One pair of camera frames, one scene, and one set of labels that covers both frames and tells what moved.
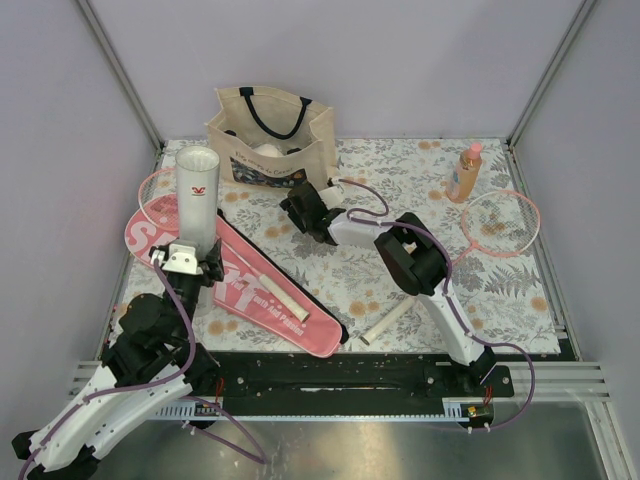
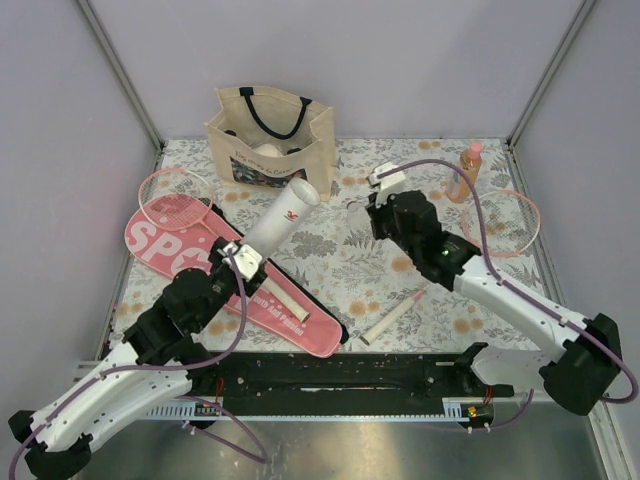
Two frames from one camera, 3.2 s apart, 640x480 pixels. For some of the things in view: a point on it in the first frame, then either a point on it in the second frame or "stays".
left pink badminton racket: (158, 201) stays
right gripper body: (302, 225) to (383, 218)
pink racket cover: (258, 284) stays
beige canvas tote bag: (262, 137) stays
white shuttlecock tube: (197, 206) to (281, 216)
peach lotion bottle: (465, 173) stays
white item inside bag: (268, 149) stays
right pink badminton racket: (502, 222) stays
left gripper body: (188, 292) to (223, 272)
